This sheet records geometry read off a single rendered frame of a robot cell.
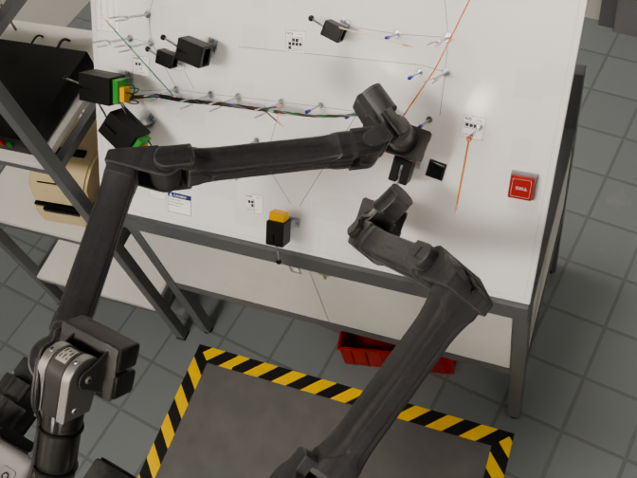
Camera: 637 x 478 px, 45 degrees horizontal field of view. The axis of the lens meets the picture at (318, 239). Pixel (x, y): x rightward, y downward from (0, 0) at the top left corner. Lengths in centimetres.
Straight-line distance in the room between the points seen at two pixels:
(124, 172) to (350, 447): 62
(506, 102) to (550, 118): 9
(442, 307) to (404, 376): 11
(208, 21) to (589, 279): 164
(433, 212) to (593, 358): 112
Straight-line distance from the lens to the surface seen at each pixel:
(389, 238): 138
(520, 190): 169
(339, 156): 143
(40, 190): 247
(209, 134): 196
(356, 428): 106
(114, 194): 136
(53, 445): 97
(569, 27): 165
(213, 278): 240
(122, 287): 285
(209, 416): 278
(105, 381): 95
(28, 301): 332
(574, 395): 268
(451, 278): 106
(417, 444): 261
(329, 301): 222
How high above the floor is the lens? 249
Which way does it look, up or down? 56 degrees down
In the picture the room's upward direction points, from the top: 19 degrees counter-clockwise
